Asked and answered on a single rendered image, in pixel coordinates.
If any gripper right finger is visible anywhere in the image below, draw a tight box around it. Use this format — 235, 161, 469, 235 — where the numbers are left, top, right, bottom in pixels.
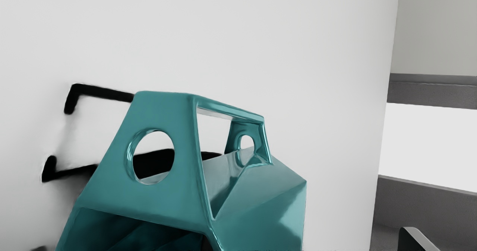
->
398, 226, 442, 251

